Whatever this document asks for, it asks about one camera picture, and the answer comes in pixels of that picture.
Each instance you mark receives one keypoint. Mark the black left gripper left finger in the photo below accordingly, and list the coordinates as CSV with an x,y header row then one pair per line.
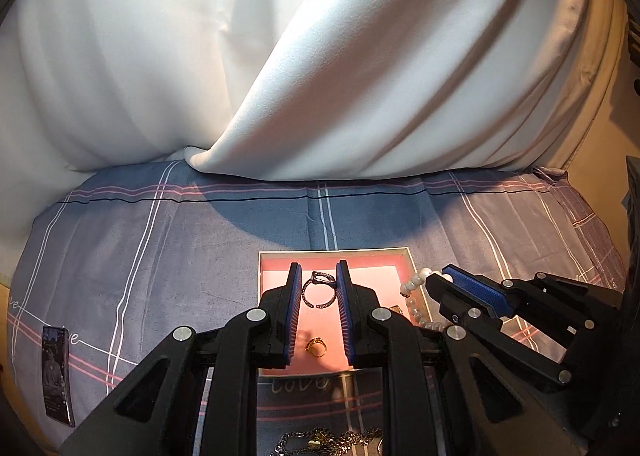
x,y
196,393

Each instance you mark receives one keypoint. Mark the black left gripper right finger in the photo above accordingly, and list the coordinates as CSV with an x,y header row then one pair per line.
x,y
444,393

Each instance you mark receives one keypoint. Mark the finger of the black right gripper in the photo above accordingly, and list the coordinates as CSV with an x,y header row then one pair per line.
x,y
485,325
545,300

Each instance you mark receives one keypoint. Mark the teal box pink interior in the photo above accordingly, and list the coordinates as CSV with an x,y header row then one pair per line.
x,y
319,346

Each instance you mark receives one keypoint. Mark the blue plaid bed sheet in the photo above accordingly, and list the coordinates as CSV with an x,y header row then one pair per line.
x,y
136,251

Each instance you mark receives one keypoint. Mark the beige headboard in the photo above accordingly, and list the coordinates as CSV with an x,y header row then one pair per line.
x,y
604,130

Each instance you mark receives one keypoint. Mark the right white pillow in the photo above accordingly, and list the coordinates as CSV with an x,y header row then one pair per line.
x,y
377,89

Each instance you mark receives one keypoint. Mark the white pillow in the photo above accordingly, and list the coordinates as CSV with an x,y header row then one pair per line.
x,y
87,84
377,89

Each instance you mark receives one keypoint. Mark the left white pillow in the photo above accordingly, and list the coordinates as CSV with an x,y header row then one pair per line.
x,y
87,84

